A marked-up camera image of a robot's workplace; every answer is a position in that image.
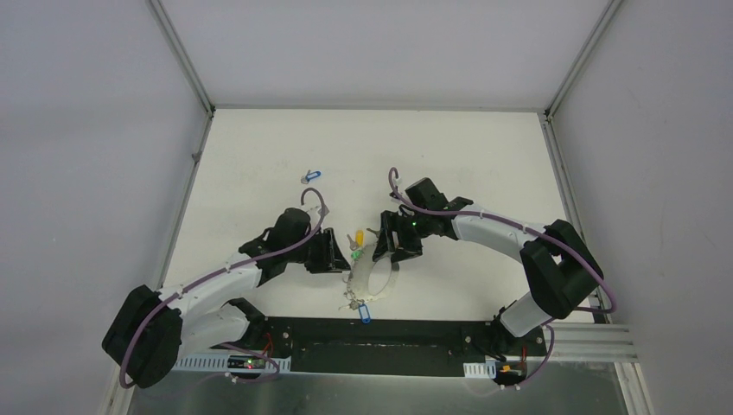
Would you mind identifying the yellow tag key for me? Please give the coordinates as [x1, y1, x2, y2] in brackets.
[354, 230, 365, 246]

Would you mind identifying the blue tag key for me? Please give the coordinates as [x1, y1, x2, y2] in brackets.
[357, 303, 372, 324]
[301, 170, 322, 185]

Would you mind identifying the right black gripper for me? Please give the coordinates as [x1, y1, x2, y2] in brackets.
[373, 210, 433, 264]

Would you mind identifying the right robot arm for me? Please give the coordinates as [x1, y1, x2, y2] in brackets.
[372, 169, 604, 354]

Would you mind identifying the left controller board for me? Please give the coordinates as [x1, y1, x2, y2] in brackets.
[227, 355, 267, 370]

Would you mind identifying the right controller board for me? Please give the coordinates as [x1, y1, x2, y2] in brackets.
[495, 362, 526, 382]

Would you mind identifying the aluminium frame rail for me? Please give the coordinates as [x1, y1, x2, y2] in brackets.
[111, 322, 638, 414]

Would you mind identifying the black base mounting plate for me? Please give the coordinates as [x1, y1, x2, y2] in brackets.
[233, 317, 546, 378]

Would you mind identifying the purple cable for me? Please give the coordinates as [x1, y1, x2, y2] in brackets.
[388, 167, 618, 392]
[118, 188, 328, 391]

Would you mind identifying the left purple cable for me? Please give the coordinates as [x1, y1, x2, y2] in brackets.
[118, 188, 328, 391]

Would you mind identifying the green tag key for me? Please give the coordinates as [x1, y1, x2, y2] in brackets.
[347, 234, 362, 259]

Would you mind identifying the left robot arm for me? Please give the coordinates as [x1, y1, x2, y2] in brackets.
[101, 207, 350, 388]

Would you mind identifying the controller board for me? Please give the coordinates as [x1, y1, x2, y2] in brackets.
[495, 362, 526, 382]
[227, 355, 267, 370]

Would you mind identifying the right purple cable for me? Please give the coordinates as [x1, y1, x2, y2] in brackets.
[388, 167, 618, 392]

